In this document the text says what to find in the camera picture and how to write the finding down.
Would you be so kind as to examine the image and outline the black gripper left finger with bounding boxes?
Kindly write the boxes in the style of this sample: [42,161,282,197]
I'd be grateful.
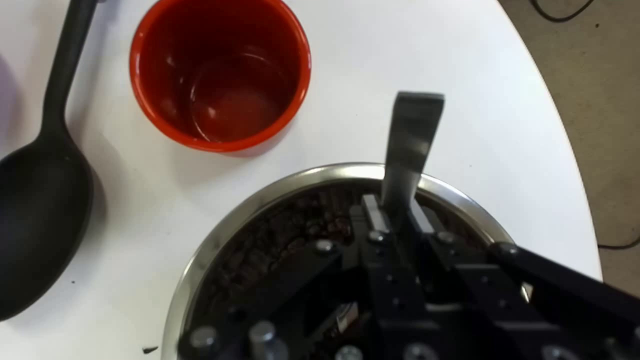
[175,206,428,360]

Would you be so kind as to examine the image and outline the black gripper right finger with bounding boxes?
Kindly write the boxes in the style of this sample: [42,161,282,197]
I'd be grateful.
[408,204,640,360]

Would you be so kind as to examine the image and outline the small silver spoon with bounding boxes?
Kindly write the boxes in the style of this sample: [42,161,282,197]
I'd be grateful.
[382,92,444,218]

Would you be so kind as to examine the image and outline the silver metal bowl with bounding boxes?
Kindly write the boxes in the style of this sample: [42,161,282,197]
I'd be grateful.
[162,165,519,360]

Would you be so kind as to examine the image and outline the black serving spoon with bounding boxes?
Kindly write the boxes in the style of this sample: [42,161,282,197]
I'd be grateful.
[0,0,97,323]

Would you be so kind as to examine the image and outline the coffee beans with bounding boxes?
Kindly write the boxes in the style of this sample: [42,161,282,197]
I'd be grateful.
[192,188,362,312]

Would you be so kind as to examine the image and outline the red plastic cup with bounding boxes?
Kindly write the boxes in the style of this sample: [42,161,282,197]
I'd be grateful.
[127,0,311,155]

